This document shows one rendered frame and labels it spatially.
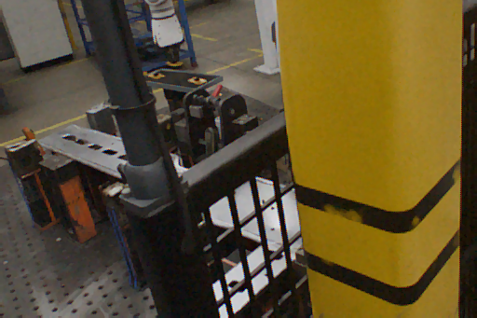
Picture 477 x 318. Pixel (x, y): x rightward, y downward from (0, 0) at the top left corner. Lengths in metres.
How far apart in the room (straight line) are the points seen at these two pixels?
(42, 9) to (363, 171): 8.12
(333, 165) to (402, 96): 0.08
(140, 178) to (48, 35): 8.13
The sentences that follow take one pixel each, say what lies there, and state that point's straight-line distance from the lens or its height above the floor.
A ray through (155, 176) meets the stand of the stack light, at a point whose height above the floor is 1.57.
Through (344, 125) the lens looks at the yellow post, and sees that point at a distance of 0.34.
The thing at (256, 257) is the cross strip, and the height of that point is 1.00.
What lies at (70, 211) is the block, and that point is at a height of 0.86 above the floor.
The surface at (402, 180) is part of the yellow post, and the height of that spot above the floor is 1.53.
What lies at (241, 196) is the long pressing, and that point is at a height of 1.00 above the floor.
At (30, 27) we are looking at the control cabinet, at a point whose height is 0.65.
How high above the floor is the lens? 1.71
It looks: 24 degrees down
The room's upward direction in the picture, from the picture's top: 11 degrees counter-clockwise
